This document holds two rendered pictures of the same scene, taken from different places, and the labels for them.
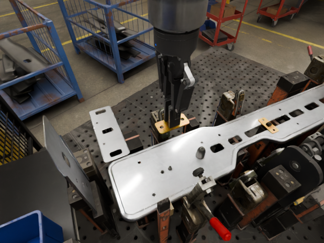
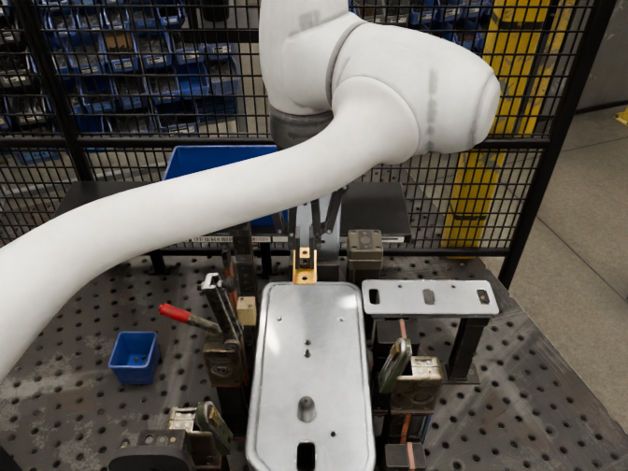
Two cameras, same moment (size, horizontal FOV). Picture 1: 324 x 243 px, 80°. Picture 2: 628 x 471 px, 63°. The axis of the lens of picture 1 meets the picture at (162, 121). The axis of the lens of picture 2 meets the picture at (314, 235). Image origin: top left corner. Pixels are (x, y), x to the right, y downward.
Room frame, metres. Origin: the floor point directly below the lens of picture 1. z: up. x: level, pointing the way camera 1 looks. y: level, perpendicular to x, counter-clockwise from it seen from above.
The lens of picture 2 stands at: (0.60, -0.56, 1.86)
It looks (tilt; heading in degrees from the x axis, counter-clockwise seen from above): 42 degrees down; 116
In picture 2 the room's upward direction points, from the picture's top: straight up
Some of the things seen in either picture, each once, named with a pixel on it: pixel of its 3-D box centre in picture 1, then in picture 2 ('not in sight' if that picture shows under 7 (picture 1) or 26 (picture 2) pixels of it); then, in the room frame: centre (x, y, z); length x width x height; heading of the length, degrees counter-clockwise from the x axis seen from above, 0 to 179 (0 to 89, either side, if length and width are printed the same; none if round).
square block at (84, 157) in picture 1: (93, 183); (361, 292); (0.32, 0.27, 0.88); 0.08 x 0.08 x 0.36; 26
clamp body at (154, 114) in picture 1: (160, 141); (407, 415); (0.54, 0.01, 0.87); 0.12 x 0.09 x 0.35; 26
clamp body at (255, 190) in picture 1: (236, 208); (204, 469); (0.23, -0.27, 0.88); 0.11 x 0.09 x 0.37; 26
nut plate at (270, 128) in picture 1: (268, 124); not in sight; (0.53, -0.45, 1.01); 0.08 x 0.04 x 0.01; 25
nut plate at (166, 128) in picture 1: (172, 122); (305, 264); (0.32, -0.03, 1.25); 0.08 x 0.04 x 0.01; 116
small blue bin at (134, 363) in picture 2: not in sight; (136, 359); (-0.14, -0.07, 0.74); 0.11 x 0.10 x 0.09; 116
